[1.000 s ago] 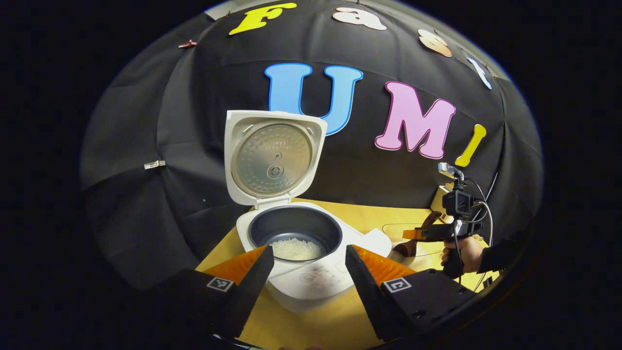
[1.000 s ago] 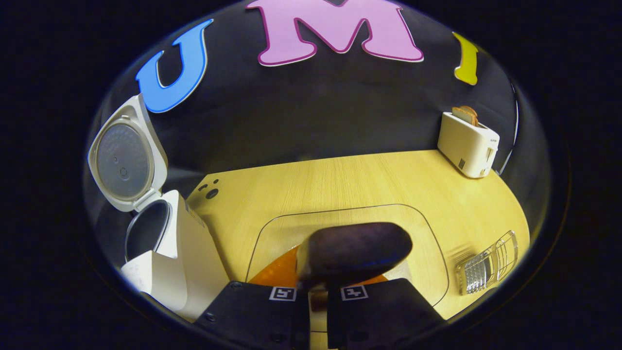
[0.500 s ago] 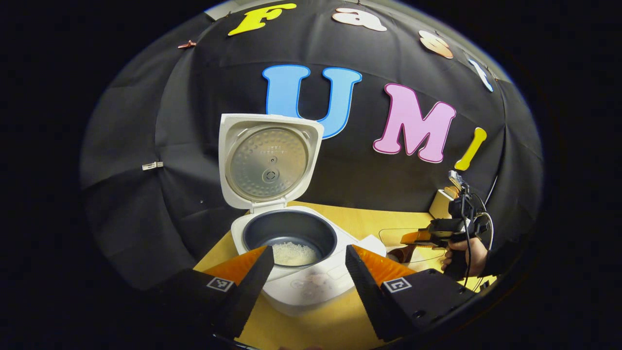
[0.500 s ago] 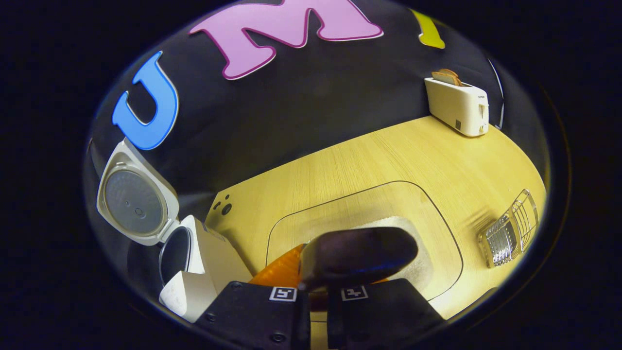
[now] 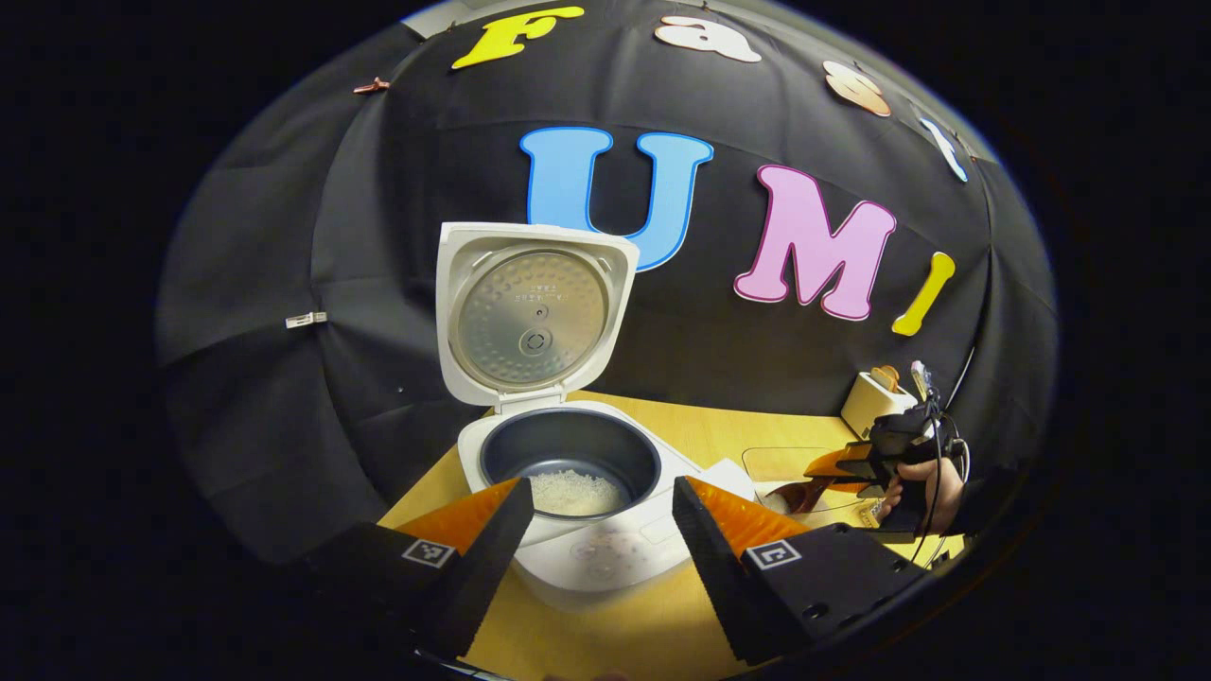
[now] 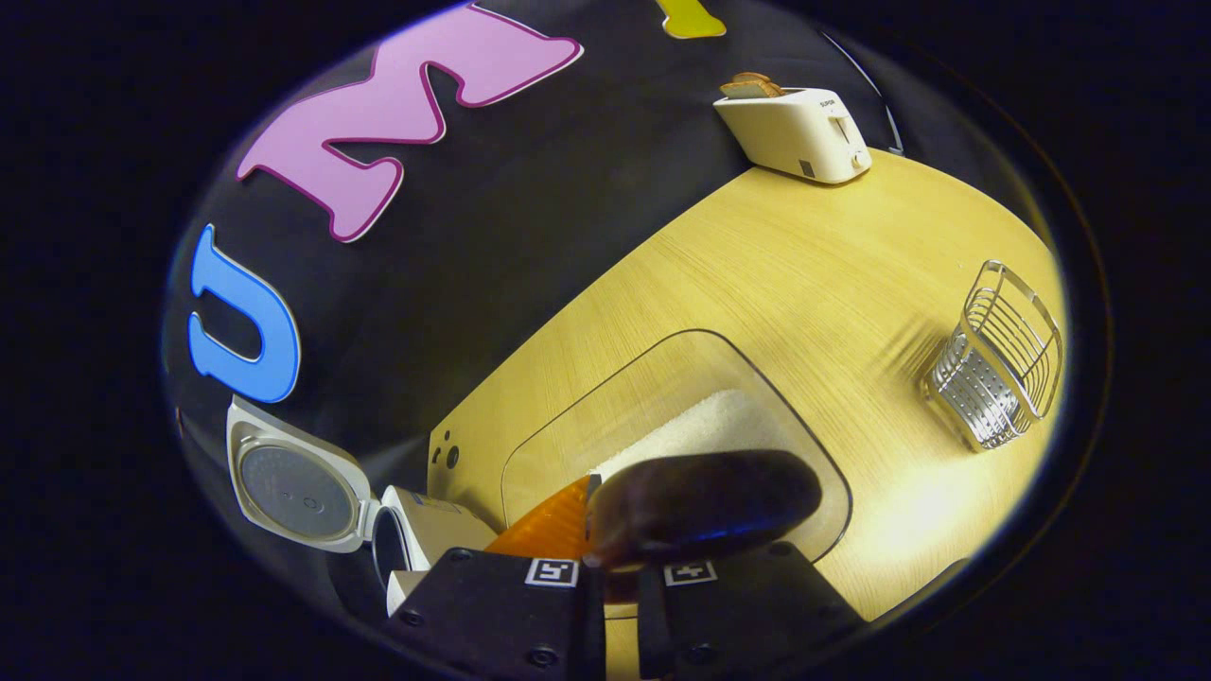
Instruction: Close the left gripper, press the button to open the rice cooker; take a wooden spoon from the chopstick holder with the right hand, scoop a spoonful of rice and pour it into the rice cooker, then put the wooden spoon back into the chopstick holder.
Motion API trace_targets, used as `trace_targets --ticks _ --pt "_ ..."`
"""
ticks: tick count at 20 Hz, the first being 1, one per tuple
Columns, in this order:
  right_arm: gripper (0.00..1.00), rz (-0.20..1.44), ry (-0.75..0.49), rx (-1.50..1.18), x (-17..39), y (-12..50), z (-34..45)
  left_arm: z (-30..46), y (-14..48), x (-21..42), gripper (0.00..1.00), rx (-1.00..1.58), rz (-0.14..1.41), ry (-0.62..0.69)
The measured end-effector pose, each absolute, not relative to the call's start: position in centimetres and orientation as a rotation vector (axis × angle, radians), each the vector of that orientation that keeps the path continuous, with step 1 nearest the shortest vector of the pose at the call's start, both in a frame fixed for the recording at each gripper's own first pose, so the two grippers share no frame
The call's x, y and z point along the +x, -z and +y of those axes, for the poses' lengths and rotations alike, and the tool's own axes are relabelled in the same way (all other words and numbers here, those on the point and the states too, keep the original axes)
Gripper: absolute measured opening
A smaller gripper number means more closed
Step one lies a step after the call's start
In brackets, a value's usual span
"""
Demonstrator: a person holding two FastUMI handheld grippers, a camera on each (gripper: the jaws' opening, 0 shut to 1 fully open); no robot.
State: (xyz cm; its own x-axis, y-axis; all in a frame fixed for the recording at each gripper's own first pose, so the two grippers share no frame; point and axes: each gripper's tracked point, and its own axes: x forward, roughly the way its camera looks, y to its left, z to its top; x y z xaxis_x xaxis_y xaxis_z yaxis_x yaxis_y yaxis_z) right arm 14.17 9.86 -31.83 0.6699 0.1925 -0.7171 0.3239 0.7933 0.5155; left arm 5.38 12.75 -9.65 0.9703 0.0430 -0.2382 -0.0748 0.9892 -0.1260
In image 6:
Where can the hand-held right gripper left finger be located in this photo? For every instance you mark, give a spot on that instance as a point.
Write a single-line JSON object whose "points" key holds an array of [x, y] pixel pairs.
{"points": [[492, 615]]}

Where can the brown wooden spoon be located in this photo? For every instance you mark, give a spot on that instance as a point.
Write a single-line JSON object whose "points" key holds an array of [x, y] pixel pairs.
{"points": [[700, 501]]}

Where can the black backdrop cloth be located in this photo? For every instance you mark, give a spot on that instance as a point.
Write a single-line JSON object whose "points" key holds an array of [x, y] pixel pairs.
{"points": [[530, 189]]}

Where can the clear plastic container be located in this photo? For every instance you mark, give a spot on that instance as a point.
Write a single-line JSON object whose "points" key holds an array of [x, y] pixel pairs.
{"points": [[587, 426]]}

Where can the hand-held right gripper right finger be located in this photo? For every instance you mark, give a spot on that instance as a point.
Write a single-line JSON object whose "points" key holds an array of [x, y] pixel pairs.
{"points": [[747, 615]]}

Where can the white toaster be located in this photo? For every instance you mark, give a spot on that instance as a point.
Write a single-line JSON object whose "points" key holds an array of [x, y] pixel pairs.
{"points": [[795, 132]]}

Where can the brown toast slice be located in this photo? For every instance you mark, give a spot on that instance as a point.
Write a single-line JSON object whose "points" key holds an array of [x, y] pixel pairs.
{"points": [[752, 88]]}

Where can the white rice cooker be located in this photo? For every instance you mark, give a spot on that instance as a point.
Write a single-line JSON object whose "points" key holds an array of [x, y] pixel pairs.
{"points": [[298, 492]]}

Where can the white rice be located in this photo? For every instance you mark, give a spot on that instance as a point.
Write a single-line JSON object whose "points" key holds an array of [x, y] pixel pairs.
{"points": [[700, 426]]}

